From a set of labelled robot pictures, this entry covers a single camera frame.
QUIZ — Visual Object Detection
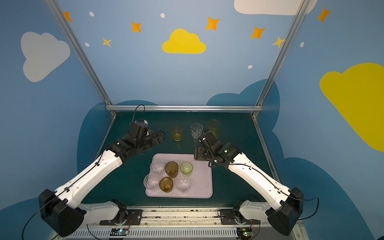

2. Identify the pale green small glass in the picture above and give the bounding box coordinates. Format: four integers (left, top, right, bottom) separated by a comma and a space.
180, 162, 194, 176

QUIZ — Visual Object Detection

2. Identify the clear faceted glass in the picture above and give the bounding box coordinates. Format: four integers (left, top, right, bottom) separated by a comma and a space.
176, 176, 192, 194
143, 173, 161, 192
150, 161, 166, 177

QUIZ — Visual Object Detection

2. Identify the dark amber dimpled glass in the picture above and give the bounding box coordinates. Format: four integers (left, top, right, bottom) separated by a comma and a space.
159, 177, 174, 193
165, 161, 179, 179

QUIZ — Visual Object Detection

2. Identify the lilac plastic tray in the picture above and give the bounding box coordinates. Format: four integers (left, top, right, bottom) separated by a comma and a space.
146, 154, 213, 199

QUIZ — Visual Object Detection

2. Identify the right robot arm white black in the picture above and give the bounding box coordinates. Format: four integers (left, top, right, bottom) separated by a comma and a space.
194, 130, 304, 236

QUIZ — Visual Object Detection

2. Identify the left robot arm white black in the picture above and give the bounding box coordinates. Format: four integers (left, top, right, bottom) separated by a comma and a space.
39, 124, 165, 237

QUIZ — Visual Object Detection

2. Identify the tall green yellow glass rear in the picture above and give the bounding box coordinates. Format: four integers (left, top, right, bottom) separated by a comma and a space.
208, 119, 221, 139

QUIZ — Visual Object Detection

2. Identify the clear smooth glass rear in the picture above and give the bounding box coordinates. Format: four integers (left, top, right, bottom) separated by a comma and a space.
190, 123, 204, 140

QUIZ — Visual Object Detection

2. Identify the yellow amber smooth glass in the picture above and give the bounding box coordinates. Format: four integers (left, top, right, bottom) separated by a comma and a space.
171, 126, 183, 142

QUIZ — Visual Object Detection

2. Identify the right green circuit board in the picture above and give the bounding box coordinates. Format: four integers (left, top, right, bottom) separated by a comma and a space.
237, 228, 256, 240

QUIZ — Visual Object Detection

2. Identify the green circuit board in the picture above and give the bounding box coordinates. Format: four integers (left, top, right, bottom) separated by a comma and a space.
237, 228, 256, 240
110, 229, 129, 237

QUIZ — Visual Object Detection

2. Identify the left green circuit board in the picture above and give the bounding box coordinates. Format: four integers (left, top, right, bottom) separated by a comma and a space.
110, 229, 129, 237

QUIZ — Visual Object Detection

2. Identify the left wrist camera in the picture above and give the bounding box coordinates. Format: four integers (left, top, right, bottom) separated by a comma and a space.
129, 119, 149, 139

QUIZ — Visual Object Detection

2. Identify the aluminium frame horizontal bar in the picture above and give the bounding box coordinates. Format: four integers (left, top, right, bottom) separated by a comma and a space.
106, 105, 263, 112

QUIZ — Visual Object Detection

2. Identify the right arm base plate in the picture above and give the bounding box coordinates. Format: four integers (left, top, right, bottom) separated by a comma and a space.
218, 209, 241, 225

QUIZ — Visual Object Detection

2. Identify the aluminium rail front base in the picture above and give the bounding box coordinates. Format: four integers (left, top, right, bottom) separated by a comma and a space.
66, 207, 309, 240

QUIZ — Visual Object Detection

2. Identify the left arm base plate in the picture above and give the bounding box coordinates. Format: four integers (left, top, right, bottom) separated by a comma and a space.
100, 209, 143, 226

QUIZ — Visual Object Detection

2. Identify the aluminium frame left post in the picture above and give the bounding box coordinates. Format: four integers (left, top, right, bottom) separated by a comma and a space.
45, 0, 113, 107

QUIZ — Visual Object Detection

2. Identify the aluminium frame post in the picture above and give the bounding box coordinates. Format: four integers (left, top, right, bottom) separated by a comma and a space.
45, 0, 113, 107
252, 0, 312, 120

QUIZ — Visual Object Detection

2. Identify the aluminium frame right post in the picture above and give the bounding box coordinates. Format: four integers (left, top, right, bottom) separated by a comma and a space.
252, 0, 312, 120

